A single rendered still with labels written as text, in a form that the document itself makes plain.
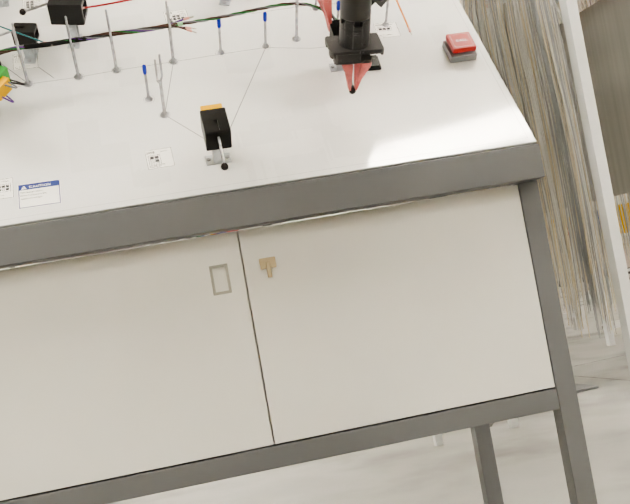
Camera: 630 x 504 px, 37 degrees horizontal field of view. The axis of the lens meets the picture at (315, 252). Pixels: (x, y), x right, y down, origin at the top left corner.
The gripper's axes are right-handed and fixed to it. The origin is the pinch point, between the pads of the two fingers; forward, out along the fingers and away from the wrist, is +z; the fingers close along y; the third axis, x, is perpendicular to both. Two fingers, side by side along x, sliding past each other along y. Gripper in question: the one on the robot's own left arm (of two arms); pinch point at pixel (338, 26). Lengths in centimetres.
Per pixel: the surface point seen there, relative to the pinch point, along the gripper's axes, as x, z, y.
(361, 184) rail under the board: 30.0, 21.4, 3.5
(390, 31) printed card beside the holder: -7.3, 4.0, -13.0
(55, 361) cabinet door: 38, 44, 62
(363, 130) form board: 18.5, 15.5, 0.0
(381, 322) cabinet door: 40, 46, 3
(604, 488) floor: 9, 129, -68
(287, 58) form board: -3.2, 6.4, 10.1
